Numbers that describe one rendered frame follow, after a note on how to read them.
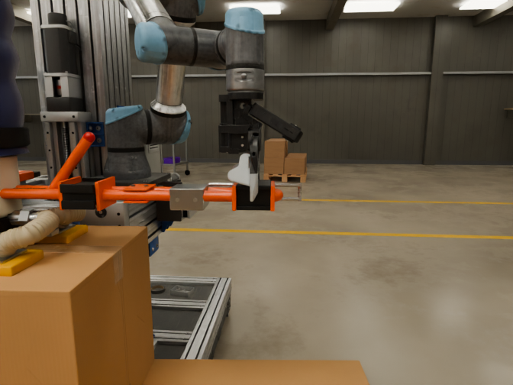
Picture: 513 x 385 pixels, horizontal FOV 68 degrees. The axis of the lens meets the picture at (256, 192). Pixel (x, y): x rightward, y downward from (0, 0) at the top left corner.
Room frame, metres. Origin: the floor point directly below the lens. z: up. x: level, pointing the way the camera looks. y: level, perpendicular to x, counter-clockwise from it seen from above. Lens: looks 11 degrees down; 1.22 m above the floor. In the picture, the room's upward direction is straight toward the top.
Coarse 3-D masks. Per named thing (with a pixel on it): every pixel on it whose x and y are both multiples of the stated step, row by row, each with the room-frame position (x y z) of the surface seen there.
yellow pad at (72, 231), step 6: (66, 228) 0.88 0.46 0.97; (72, 228) 0.89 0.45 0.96; (78, 228) 0.89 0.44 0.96; (84, 228) 0.91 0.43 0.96; (60, 234) 0.85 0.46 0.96; (66, 234) 0.85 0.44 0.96; (72, 234) 0.85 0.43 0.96; (78, 234) 0.88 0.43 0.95; (42, 240) 0.84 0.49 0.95; (48, 240) 0.83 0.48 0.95; (54, 240) 0.83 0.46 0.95; (60, 240) 0.83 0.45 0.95; (66, 240) 0.83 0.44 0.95; (72, 240) 0.85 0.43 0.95
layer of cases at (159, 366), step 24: (168, 360) 0.98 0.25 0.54; (192, 360) 0.98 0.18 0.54; (216, 360) 0.98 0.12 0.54; (240, 360) 0.98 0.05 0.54; (264, 360) 0.98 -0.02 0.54; (288, 360) 0.98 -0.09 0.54; (312, 360) 0.98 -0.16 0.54; (144, 384) 0.88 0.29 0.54; (168, 384) 0.88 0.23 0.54; (192, 384) 0.88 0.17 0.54; (216, 384) 0.88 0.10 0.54; (240, 384) 0.88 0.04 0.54; (264, 384) 0.88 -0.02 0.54; (288, 384) 0.88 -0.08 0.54; (312, 384) 0.88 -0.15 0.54; (336, 384) 0.88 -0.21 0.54; (360, 384) 0.88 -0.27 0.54
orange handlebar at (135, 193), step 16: (32, 176) 1.05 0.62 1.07; (0, 192) 0.76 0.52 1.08; (16, 192) 0.76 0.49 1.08; (32, 192) 0.76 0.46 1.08; (48, 192) 0.76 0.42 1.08; (112, 192) 0.75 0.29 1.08; (128, 192) 0.75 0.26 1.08; (144, 192) 0.75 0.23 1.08; (160, 192) 0.75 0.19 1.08; (208, 192) 0.75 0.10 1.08; (224, 192) 0.75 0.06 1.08
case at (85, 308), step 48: (96, 240) 0.86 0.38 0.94; (144, 240) 0.95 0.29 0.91; (0, 288) 0.59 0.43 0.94; (48, 288) 0.59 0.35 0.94; (96, 288) 0.67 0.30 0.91; (144, 288) 0.93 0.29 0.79; (0, 336) 0.59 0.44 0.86; (48, 336) 0.58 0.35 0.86; (96, 336) 0.66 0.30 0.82; (144, 336) 0.91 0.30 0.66; (0, 384) 0.59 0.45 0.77; (48, 384) 0.59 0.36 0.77; (96, 384) 0.64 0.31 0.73
